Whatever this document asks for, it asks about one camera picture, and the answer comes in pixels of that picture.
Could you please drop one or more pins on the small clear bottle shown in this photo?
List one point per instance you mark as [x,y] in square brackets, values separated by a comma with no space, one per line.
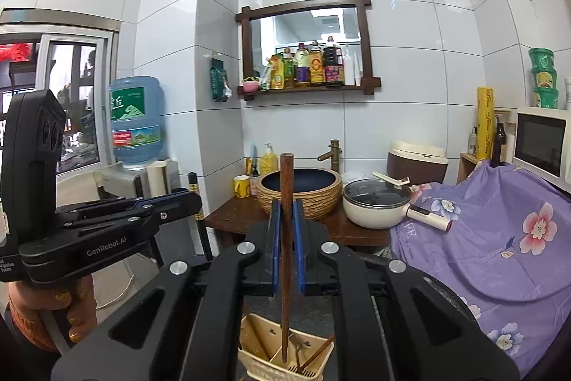
[471,143]

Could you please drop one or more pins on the green oil bottle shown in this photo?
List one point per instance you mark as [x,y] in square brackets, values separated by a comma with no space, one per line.
[289,68]

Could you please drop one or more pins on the yellow film roll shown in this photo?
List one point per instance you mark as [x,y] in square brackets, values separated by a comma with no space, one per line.
[485,122]

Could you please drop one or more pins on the green wall packet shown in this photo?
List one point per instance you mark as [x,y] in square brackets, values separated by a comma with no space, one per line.
[219,79]

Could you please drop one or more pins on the cream plastic utensil holder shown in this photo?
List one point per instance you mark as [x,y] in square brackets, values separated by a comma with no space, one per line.
[267,367]

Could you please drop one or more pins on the purple label oil bottle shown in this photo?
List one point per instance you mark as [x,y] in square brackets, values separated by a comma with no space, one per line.
[303,68]

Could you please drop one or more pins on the dark wooden washstand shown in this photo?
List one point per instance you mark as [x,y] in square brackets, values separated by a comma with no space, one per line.
[232,216]

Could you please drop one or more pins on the small pink bottle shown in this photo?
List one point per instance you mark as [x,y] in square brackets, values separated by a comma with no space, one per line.
[255,184]

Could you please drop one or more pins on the small wooden rack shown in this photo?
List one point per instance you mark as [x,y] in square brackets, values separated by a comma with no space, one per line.
[466,166]

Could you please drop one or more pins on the blue water cooler bottle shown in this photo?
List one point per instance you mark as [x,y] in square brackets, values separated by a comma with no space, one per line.
[136,122]

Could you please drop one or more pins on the white plastic bottle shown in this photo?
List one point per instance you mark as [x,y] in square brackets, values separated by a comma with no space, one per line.
[348,66]

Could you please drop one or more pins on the yellow soap pump bottle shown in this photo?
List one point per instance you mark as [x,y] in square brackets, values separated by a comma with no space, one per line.
[268,162]

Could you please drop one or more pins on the yellow mug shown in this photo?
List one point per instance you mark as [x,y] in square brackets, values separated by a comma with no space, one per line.
[241,187]

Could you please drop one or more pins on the orange label sauce bottle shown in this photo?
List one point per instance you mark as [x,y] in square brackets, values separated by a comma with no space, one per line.
[316,66]

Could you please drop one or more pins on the woven pattern basin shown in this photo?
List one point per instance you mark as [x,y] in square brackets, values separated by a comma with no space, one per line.
[321,195]

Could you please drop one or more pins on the person's left hand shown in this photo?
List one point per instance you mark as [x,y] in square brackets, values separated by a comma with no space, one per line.
[80,305]

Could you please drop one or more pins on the bronze faucet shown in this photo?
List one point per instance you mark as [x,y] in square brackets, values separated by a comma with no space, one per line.
[333,153]

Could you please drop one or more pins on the blue toothbrush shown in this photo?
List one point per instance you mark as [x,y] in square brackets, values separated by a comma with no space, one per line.
[254,158]

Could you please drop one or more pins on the white cup dispenser tube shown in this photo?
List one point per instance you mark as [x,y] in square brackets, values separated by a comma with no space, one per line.
[157,178]

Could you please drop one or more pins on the white electric pot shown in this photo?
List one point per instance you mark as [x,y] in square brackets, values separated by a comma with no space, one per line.
[374,209]

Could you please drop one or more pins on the yellow oil pouch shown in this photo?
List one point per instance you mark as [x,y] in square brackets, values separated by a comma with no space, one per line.
[276,74]

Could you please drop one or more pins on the purple floral sheet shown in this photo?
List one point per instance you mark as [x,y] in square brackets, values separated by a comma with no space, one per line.
[490,247]

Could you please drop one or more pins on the brown glass bottle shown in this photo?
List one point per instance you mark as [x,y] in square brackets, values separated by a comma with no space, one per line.
[498,149]

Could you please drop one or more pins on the dark soy sauce bottle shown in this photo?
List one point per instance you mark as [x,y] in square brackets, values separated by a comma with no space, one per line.
[333,64]

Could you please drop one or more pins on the brown and white rice cooker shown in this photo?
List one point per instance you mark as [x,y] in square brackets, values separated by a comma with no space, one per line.
[415,162]

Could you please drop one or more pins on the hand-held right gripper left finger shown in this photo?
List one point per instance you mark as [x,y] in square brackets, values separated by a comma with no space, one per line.
[276,256]

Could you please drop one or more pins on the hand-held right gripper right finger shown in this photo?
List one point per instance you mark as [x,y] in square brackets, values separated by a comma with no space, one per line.
[299,256]

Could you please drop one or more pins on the small pink bowl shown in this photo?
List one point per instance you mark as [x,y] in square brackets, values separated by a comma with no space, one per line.
[251,87]

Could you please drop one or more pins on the person's left forearm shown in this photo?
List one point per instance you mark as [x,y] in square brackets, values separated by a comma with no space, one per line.
[31,327]

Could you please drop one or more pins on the sliding glass window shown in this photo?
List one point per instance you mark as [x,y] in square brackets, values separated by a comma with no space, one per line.
[71,95]

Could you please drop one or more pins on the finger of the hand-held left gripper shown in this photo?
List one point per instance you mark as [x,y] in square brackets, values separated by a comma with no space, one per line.
[165,195]
[178,209]

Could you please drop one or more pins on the wooden framed mirror shelf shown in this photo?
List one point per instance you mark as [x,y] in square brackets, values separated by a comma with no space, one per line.
[308,4]

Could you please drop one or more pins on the white microwave oven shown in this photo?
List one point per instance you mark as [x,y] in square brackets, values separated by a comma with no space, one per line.
[542,144]

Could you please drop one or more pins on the white rice paddle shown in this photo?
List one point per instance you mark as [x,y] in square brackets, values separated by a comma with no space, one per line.
[388,179]

